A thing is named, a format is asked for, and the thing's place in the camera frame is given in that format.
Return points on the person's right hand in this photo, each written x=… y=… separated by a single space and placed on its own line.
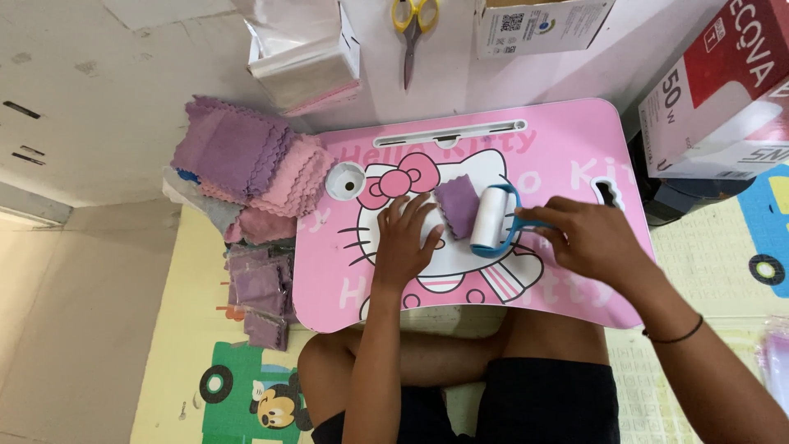
x=592 y=243

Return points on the person's left hand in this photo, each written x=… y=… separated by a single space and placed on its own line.
x=399 y=246

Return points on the single purple cleaning cloth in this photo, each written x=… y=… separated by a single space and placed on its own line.
x=459 y=206

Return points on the blue lint roller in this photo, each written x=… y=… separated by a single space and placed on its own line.
x=493 y=219

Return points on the pink cartoon cat lap table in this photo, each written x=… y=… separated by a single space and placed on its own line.
x=555 y=154

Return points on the dark round appliance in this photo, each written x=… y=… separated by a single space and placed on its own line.
x=684 y=194

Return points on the person's legs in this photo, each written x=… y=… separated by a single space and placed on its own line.
x=431 y=357

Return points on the black wrist band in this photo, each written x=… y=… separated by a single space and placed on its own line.
x=678 y=338

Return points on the stack of bagged purple cloths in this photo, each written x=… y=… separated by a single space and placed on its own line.
x=262 y=290

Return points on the black shorts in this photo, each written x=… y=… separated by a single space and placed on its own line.
x=548 y=401

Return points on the pile of purple pink cloths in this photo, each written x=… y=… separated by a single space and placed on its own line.
x=246 y=160

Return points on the red and white carton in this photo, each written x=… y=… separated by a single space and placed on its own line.
x=721 y=98

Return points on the grey cloth in white bag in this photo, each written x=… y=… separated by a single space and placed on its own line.
x=203 y=200

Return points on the stack of clear plastic sleeves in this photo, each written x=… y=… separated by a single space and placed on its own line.
x=305 y=55

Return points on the clear plastic packet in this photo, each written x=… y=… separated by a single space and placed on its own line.
x=776 y=364

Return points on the white cardboard box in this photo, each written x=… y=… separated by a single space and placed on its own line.
x=536 y=24

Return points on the colourful cartoon play mat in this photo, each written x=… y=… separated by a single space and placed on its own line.
x=185 y=370

